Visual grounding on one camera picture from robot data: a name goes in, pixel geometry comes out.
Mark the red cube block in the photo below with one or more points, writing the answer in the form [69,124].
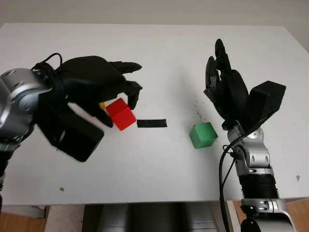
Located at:
[122,118]

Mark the black tape strip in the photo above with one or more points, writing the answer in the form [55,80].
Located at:
[152,123]

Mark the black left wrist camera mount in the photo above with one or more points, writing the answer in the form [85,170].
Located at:
[74,137]

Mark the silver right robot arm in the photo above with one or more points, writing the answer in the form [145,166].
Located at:
[258,174]

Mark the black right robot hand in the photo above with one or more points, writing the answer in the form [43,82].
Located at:
[233,96]

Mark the white table crossbar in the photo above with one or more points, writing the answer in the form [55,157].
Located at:
[21,210]

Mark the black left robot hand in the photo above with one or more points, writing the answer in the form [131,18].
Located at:
[94,77]

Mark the green cube block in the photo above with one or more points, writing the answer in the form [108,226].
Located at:
[202,136]

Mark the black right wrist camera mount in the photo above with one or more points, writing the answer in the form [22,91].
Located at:
[265,99]

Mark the yellow cube block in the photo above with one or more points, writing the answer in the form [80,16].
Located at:
[102,105]

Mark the white table leg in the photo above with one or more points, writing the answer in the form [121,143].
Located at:
[233,217]
[65,220]

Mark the grey robot torso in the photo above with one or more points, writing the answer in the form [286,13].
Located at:
[149,218]

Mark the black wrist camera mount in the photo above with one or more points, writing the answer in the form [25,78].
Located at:
[74,137]
[265,99]

